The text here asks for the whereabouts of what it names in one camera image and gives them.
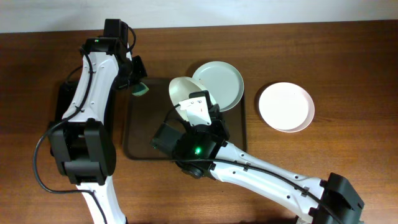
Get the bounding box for green yellow sponge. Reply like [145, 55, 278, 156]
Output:
[131, 82, 149, 97]

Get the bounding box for white plate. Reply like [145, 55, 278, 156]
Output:
[258, 82, 315, 133]
[169, 77, 216, 106]
[192, 61, 244, 111]

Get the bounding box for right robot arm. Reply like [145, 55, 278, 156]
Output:
[172, 105, 364, 224]

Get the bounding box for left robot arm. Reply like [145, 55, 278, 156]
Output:
[47, 37, 146, 223]

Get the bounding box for brown serving tray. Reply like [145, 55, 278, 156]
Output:
[123, 78, 248, 160]

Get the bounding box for black rectangular tray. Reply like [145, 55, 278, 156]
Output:
[54, 81, 115, 129]

